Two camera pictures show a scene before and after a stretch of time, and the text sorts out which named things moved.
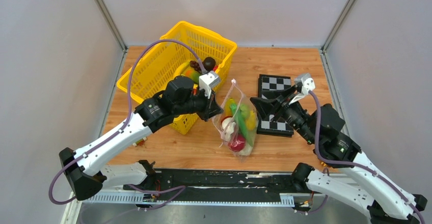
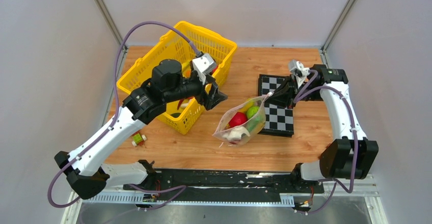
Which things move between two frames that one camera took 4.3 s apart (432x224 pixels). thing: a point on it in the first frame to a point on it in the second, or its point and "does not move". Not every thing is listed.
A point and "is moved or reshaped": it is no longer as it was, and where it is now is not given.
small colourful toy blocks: (140, 142) does not move
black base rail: (219, 185) does not move
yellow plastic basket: (151, 74) does not move
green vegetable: (245, 110) is moved or reshaped
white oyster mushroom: (228, 126) to (236, 133)
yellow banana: (228, 111) to (248, 103)
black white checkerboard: (271, 127) does not move
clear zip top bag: (236, 124) is moved or reshaped
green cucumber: (242, 124) to (252, 124)
